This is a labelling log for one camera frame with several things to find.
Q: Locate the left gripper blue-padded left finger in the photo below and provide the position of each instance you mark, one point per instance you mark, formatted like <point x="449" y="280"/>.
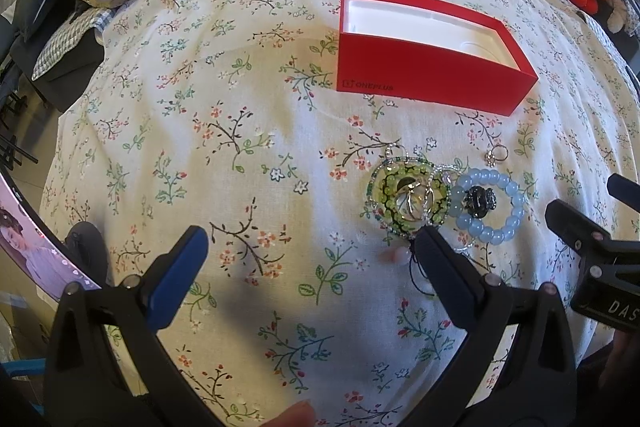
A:
<point x="105" y="365"/>

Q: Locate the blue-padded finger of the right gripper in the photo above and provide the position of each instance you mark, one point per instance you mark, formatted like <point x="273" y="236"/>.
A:
<point x="576" y="230"/>

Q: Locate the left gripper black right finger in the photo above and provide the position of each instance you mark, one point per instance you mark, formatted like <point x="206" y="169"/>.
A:
<point x="516" y="364"/>

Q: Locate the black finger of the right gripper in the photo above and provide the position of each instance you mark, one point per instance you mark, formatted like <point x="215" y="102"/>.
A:
<point x="623" y="189"/>

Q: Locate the gold silver bangle rings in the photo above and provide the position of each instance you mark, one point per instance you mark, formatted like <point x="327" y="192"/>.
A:
<point x="414" y="201"/>

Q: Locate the red cardboard box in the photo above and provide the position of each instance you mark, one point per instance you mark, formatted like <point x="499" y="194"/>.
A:
<point x="431" y="51"/>

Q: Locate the person's right hand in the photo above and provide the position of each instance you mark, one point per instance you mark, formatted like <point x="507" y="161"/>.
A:
<point x="625" y="349"/>

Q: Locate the person's left hand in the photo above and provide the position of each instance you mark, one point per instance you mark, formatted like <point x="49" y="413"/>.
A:
<point x="301" y="414"/>

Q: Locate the pink phone screen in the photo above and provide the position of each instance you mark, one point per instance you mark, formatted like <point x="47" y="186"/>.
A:
<point x="50" y="262"/>

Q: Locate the floral white bedsheet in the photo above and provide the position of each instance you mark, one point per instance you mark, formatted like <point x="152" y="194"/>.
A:
<point x="224" y="114"/>

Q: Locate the dark clothing on chair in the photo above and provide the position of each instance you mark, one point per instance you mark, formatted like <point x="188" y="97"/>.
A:
<point x="34" y="23"/>

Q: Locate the checked grey cloth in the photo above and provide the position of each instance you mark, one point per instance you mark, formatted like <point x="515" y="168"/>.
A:
<point x="92" y="22"/>

